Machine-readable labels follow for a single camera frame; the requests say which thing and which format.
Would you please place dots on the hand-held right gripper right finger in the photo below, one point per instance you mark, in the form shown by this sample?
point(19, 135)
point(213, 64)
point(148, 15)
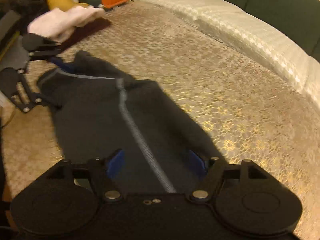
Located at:
point(198, 163)

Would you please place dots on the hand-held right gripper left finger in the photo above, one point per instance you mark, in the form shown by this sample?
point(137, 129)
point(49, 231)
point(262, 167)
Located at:
point(115, 163)

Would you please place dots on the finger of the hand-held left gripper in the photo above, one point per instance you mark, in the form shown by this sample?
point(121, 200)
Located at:
point(35, 102)
point(63, 65)

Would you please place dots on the dark grey stitched garment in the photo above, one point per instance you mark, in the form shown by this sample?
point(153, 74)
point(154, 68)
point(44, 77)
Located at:
point(100, 120)

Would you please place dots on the cream folded towel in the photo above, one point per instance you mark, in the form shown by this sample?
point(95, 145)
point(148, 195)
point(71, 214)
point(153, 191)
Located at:
point(62, 22)

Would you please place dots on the maroon folded garment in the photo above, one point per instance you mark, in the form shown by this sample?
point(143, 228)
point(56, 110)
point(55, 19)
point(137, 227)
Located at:
point(92, 27)

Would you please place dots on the green sofa with cream cover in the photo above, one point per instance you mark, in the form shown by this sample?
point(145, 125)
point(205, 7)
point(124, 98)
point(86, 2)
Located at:
point(275, 5)

